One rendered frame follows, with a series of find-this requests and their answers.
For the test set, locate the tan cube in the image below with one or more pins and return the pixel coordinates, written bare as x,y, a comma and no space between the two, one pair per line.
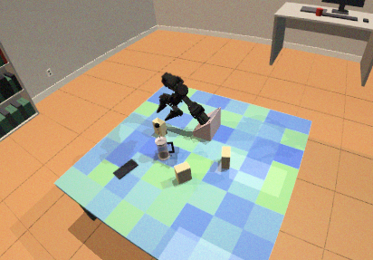
183,173
162,129
225,158

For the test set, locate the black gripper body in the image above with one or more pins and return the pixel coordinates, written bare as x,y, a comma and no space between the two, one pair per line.
174,107

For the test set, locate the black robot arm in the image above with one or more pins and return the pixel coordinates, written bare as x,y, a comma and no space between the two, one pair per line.
174,83

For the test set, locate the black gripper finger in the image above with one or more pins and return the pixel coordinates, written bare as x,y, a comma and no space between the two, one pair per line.
171,115
161,106

